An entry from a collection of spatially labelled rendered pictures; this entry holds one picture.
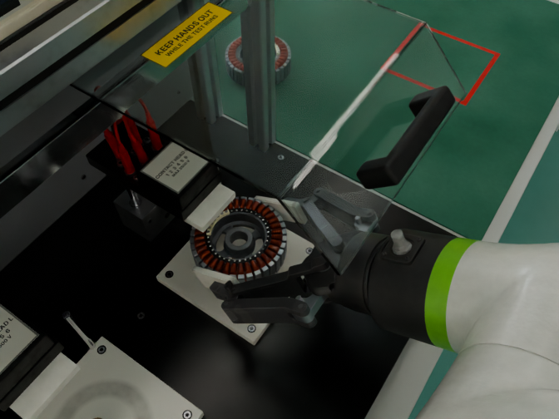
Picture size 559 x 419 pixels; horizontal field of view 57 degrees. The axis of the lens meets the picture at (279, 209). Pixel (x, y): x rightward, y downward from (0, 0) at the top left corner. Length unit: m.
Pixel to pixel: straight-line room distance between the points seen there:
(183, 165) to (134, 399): 0.26
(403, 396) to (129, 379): 0.31
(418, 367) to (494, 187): 0.31
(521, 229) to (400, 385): 1.19
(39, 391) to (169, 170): 0.25
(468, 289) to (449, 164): 0.45
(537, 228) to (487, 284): 1.41
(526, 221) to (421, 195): 1.04
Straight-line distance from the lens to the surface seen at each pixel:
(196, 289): 0.65
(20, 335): 0.52
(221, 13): 0.52
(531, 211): 1.83
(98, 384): 0.63
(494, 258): 0.41
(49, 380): 0.54
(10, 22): 0.45
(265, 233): 0.60
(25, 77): 0.43
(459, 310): 0.41
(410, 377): 0.65
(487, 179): 0.83
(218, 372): 0.62
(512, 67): 1.03
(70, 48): 0.45
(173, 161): 0.58
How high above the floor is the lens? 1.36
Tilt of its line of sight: 55 degrees down
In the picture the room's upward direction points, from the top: straight up
